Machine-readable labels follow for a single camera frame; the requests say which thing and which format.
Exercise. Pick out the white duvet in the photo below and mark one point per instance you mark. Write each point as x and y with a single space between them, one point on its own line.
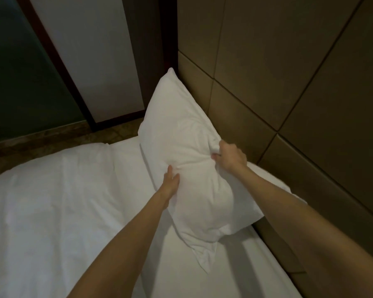
49 214

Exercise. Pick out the white sheeted bed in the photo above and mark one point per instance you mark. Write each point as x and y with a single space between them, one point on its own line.
242 270

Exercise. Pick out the white pillow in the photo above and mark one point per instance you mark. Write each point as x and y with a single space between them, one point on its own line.
180 127

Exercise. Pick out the person's right hand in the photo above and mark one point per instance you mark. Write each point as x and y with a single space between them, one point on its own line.
231 158

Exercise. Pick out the person's right forearm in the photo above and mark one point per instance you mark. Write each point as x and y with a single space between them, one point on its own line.
298 220

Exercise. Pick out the tan padded headboard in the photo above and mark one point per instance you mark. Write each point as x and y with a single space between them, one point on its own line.
298 74

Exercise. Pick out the person's left hand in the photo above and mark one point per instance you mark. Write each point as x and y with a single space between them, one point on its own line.
169 189

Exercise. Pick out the dark green glass panel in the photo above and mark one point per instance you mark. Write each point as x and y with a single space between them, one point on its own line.
18 74

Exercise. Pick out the person's left forearm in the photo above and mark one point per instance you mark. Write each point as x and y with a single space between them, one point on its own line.
121 254

